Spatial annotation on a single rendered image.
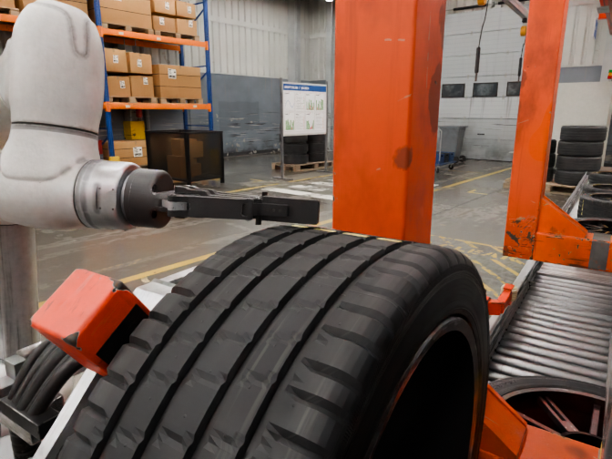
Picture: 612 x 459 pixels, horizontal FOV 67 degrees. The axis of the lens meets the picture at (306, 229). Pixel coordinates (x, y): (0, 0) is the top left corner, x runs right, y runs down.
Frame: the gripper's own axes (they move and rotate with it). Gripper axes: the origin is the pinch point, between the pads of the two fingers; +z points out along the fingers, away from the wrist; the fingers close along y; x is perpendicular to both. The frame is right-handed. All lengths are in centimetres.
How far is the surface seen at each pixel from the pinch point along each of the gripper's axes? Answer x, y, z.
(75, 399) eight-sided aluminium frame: -19.8, 15.1, -18.8
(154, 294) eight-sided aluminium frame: -9.7, 8.9, -13.3
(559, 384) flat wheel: -57, -89, 72
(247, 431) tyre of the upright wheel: -12.7, 27.2, 2.6
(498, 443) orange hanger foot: -44, -30, 37
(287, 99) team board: 120, -867, -170
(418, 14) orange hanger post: 32.0, -29.0, 14.9
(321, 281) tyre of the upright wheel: -4.5, 15.7, 6.0
